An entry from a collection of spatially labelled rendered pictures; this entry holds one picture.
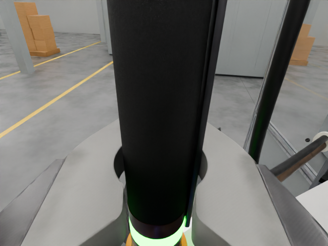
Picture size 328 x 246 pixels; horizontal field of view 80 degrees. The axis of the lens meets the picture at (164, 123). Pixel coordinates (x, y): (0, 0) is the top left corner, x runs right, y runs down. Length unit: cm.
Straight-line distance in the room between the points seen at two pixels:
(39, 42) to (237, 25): 628
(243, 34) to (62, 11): 1121
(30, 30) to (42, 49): 62
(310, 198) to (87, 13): 1355
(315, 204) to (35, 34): 830
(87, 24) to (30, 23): 590
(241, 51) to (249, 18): 74
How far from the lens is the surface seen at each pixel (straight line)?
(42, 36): 827
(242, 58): 577
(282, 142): 135
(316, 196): 62
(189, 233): 20
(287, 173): 29
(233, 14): 558
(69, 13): 1429
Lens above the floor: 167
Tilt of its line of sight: 31 degrees down
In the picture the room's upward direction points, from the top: 2 degrees clockwise
